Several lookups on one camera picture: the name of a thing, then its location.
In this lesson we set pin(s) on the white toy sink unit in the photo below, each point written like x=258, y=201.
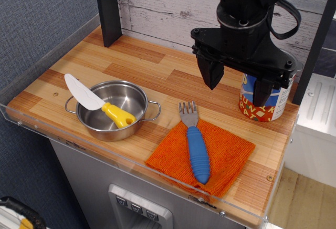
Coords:
x=311, y=150

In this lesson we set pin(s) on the dark right vertical post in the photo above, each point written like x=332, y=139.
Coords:
x=310, y=64

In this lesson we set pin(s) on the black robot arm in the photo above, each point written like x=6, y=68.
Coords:
x=248, y=13

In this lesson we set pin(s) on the black and yellow object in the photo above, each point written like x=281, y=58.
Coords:
x=15, y=214

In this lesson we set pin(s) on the silver toy fridge cabinet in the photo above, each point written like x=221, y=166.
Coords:
x=113, y=198

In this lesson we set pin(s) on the white knife with yellow handle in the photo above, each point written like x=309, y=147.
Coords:
x=92, y=102

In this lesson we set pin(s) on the fork with blue handle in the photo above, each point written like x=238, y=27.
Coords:
x=199, y=158

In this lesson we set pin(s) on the small stainless steel pot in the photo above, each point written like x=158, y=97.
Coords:
x=128, y=97

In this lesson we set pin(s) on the orange cloth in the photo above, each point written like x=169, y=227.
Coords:
x=228, y=153

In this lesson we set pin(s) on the clear acrylic table guard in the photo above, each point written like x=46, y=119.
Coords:
x=30, y=170

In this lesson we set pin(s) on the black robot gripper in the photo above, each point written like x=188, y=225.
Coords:
x=247, y=49

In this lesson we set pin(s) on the dark left vertical post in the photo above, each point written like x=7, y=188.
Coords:
x=110, y=21

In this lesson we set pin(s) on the dark vertical post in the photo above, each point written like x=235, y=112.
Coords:
x=110, y=21
x=310, y=64

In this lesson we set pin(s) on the blue and red soup can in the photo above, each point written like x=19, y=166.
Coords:
x=274, y=106

